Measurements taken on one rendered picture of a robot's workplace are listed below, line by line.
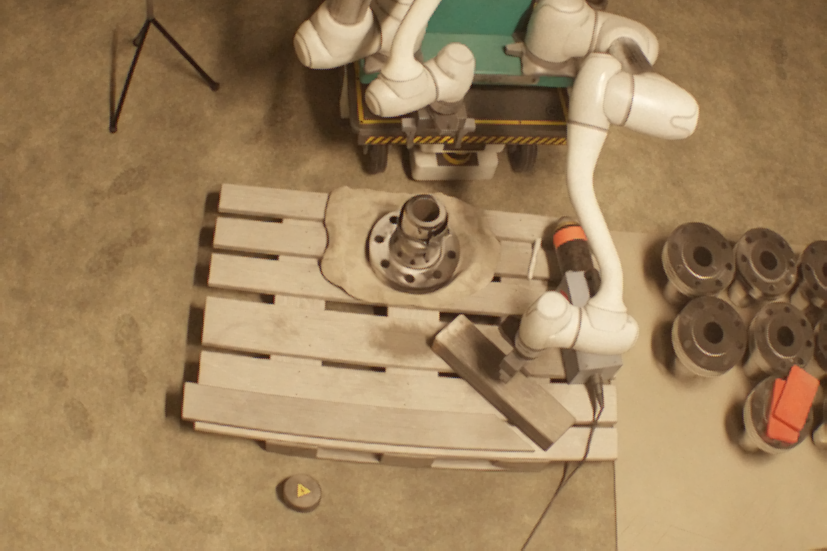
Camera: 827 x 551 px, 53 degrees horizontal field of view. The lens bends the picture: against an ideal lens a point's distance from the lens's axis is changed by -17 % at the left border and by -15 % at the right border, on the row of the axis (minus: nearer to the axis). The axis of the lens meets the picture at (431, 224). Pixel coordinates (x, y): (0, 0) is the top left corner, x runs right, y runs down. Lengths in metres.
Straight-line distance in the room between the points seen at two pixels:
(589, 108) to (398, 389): 0.95
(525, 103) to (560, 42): 0.31
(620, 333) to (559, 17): 0.95
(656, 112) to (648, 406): 1.08
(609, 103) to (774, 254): 1.13
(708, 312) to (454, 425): 0.86
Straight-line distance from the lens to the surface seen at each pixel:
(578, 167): 2.23
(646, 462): 2.91
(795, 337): 3.04
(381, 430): 2.58
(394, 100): 2.37
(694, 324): 2.86
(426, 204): 2.67
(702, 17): 4.15
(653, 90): 2.25
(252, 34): 3.51
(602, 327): 2.28
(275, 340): 2.68
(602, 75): 2.22
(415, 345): 2.71
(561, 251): 2.81
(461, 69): 2.42
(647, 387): 3.00
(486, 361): 2.63
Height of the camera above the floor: 2.58
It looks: 57 degrees down
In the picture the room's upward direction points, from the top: 17 degrees clockwise
